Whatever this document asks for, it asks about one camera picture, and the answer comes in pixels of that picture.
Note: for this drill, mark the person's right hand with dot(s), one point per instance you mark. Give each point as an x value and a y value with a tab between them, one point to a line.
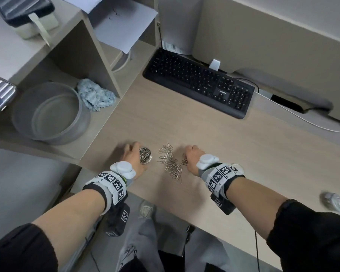
194	160

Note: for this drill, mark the person's left hand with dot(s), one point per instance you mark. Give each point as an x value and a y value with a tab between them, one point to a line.
133	161

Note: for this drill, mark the pile of silver paper clips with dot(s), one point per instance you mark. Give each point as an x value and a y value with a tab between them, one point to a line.
172	165

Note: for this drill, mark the clear jar with label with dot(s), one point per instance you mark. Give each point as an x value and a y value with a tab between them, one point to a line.
338	203

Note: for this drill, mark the person's left forearm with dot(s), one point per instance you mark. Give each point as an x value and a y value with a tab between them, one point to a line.
68	223

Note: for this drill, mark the person's right forearm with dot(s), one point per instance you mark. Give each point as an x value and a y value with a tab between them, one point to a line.
255	203

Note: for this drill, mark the person's white shoe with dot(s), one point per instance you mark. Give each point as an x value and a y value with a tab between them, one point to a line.
146	209

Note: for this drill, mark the person's grey trousers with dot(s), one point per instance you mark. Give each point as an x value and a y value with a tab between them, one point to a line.
144	235

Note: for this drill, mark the white round tracker puck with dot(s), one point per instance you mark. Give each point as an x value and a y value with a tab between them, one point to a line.
123	169
207	161

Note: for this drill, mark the grey marker wristband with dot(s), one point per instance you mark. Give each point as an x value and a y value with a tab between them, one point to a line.
110	186
219	177

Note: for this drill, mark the pale blue crumpled cloth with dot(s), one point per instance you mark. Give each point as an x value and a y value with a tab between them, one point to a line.
96	96

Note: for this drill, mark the black keyboard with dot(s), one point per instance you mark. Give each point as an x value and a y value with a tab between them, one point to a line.
187	73

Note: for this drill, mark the white coiled tube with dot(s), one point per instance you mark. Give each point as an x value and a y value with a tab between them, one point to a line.
128	63

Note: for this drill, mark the white printed paper slip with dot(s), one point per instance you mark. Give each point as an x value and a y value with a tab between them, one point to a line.
172	48

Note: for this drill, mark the white paper sheet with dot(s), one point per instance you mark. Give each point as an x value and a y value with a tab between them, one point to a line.
124	25
82	2

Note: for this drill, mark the black right sleeve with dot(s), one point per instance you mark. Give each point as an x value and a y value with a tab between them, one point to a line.
311	237

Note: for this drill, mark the black sleeve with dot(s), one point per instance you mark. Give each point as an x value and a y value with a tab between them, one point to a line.
311	237
19	249

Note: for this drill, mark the black left sleeve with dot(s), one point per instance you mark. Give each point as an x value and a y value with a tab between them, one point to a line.
19	249

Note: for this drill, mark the beige desk divider panel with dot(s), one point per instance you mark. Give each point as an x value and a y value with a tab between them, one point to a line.
272	39

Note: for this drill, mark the silver metal object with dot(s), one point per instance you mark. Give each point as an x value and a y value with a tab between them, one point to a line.
0	96

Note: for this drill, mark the black ribbed device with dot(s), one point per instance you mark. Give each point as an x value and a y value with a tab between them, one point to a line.
22	8

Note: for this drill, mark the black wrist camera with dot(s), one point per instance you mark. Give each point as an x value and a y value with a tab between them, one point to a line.
119	220
225	206

